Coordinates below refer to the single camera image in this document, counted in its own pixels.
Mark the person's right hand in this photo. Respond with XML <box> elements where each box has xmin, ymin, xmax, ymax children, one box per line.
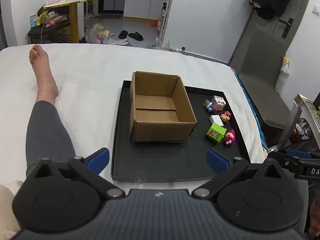
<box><xmin>309</xmin><ymin>197</ymin><xmax>320</xmax><ymax>240</ymax></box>

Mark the pink bear toy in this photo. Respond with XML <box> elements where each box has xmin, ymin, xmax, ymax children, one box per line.
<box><xmin>223</xmin><ymin>129</ymin><xmax>236</xmax><ymax>146</ymax></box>

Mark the blue cartoon bed sheet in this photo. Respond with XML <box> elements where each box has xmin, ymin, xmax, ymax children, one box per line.
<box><xmin>231</xmin><ymin>66</ymin><xmax>269</xmax><ymax>153</ymax></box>

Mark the green cube toy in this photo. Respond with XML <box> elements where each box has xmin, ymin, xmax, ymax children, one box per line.
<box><xmin>205</xmin><ymin>122</ymin><xmax>227</xmax><ymax>144</ymax></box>

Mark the white bottle yellow label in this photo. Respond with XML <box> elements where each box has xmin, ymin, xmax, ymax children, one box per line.
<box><xmin>275</xmin><ymin>56</ymin><xmax>292</xmax><ymax>95</ymax></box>

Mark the grey door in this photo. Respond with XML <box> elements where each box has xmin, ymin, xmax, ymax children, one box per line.
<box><xmin>227</xmin><ymin>0</ymin><xmax>314</xmax><ymax>65</ymax></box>

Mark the clear plastic bag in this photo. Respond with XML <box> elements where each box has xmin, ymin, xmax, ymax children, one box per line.
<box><xmin>149</xmin><ymin>37</ymin><xmax>164</xmax><ymax>50</ymax></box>
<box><xmin>164</xmin><ymin>40</ymin><xmax>179</xmax><ymax>52</ymax></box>

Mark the yellow-legged side table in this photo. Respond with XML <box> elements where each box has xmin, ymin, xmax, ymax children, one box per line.
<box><xmin>26</xmin><ymin>0</ymin><xmax>104</xmax><ymax>44</ymax></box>

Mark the white plug charger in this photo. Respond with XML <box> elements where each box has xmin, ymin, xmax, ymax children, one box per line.
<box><xmin>209</xmin><ymin>115</ymin><xmax>224</xmax><ymax>127</ymax></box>

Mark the person's left leg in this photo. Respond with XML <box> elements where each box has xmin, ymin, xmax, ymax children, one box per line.
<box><xmin>25</xmin><ymin>44</ymin><xmax>76</xmax><ymax>178</ymax></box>

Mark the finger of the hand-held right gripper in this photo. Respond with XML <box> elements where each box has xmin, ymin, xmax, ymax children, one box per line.
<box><xmin>267</xmin><ymin>150</ymin><xmax>312</xmax><ymax>165</ymax></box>

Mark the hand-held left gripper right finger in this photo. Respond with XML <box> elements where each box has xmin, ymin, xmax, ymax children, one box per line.
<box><xmin>192</xmin><ymin>148</ymin><xmax>292</xmax><ymax>200</ymax></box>

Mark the metal rack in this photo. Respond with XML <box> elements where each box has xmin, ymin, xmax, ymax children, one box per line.
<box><xmin>277</xmin><ymin>94</ymin><xmax>320</xmax><ymax>153</ymax></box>

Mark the black door handle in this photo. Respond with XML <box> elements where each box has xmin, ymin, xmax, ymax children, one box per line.
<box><xmin>279</xmin><ymin>17</ymin><xmax>294</xmax><ymax>39</ymax></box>

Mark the black tray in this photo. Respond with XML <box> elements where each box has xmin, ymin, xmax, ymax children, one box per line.
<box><xmin>111</xmin><ymin>80</ymin><xmax>250</xmax><ymax>182</ymax></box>

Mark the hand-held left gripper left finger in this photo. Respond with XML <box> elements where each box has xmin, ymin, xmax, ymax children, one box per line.
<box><xmin>25</xmin><ymin>148</ymin><xmax>126</xmax><ymax>200</ymax></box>

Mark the pile of snack packets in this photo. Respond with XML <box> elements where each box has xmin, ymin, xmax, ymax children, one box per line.
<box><xmin>37</xmin><ymin>11</ymin><xmax>63</xmax><ymax>27</ymax></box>

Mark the brown cardboard box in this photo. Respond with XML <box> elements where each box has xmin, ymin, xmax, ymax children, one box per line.
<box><xmin>129</xmin><ymin>71</ymin><xmax>198</xmax><ymax>143</ymax></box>

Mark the bunny cube toy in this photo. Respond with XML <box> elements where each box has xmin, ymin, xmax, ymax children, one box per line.
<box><xmin>211</xmin><ymin>95</ymin><xmax>227</xmax><ymax>111</ymax></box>

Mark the white cabinet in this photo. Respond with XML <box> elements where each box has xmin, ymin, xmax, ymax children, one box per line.
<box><xmin>124</xmin><ymin>0</ymin><xmax>173</xmax><ymax>20</ymax></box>

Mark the white plastic bag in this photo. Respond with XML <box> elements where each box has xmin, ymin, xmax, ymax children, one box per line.
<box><xmin>85</xmin><ymin>24</ymin><xmax>110</xmax><ymax>44</ymax></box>

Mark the brown deer figurine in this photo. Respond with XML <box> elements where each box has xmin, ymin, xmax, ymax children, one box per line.
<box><xmin>220</xmin><ymin>111</ymin><xmax>232</xmax><ymax>125</ymax></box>

